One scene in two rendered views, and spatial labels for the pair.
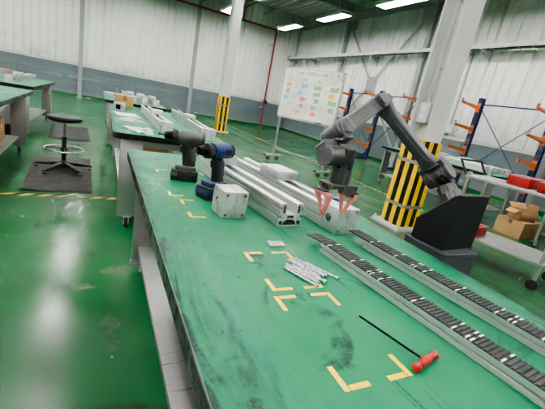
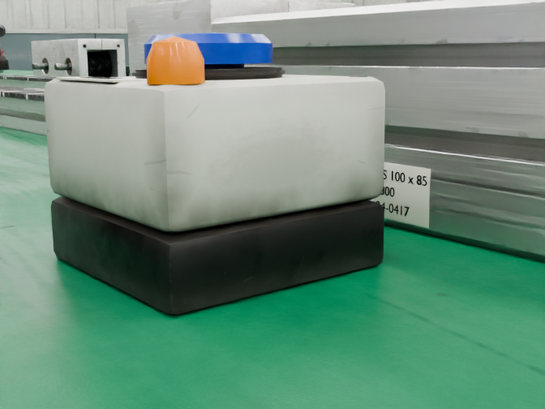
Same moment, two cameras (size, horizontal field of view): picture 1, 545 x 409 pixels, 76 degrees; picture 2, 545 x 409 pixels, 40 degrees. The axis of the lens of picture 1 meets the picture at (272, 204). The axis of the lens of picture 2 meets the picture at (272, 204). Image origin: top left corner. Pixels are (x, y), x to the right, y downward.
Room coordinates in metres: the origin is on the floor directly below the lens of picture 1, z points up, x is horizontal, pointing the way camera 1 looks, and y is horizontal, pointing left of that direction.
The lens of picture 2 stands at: (1.70, -0.26, 0.85)
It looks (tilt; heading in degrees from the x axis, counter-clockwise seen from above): 11 degrees down; 177
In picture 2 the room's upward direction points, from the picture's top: 1 degrees counter-clockwise
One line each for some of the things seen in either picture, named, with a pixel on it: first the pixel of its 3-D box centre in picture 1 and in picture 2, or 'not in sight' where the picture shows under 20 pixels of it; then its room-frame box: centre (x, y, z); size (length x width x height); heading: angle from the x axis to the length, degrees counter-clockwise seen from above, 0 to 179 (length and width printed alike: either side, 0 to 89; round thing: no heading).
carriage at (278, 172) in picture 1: (278, 174); not in sight; (1.61, 0.00, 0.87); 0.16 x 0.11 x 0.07; 35
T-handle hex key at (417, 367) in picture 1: (392, 337); not in sight; (0.60, -0.28, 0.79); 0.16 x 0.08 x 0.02; 44
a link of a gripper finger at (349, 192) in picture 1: (341, 200); not in sight; (1.03, -0.20, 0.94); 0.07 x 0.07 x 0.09; 34
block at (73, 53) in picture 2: not in sight; (83, 66); (0.29, -0.52, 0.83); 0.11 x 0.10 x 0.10; 126
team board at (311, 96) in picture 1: (304, 120); not in sight; (7.27, -0.32, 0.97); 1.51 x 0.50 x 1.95; 48
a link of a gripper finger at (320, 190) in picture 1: (328, 200); not in sight; (1.00, -0.16, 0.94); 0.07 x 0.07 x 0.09; 34
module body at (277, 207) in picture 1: (240, 182); not in sight; (1.50, 0.16, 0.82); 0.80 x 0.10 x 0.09; 35
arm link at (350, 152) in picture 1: (343, 156); not in sight; (1.01, -0.17, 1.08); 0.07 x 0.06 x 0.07; 136
